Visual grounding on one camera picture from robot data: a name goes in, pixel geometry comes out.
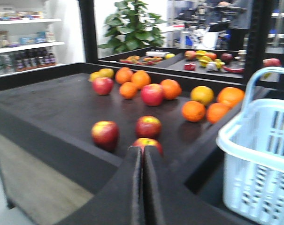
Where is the red apple back middle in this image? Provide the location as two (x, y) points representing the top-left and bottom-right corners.
(140, 83), (164, 106)

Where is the orange beside middle apple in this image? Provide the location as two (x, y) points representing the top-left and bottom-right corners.
(160, 79), (182, 100)

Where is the red apple front middle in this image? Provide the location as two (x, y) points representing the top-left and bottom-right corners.
(135, 115), (162, 139)

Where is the red apple back left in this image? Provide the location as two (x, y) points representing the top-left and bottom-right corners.
(92, 77), (114, 96)

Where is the yellow orange citrus fruit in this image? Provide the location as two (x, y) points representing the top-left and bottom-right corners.
(191, 86), (215, 106)

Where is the orange front left pair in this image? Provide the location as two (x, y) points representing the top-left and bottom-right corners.
(181, 101), (206, 122)

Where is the red apple near gripper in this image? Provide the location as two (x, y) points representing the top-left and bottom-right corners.
(132, 137), (163, 156)

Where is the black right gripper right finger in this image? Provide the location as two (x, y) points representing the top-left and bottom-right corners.
(143, 146), (248, 225)

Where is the orange pair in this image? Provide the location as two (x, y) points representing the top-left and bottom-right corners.
(206, 103), (230, 124)
(181, 101), (206, 122)

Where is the orange front right pair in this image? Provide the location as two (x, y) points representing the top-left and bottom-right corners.
(206, 103), (230, 124)

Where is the white store shelf unit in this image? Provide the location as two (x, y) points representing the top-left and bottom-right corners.
(0, 0), (64, 77)

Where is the red apple front left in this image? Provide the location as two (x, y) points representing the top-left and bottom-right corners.
(91, 120), (119, 152)

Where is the light blue plastic basket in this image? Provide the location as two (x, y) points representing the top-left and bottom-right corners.
(216, 67), (284, 225)

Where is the green potted plant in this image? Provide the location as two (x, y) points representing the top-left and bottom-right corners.
(98, 0), (166, 53)

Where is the large orange far right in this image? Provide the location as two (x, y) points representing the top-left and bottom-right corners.
(216, 87), (245, 108)

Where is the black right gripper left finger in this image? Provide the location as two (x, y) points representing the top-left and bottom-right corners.
(57, 147), (142, 225)

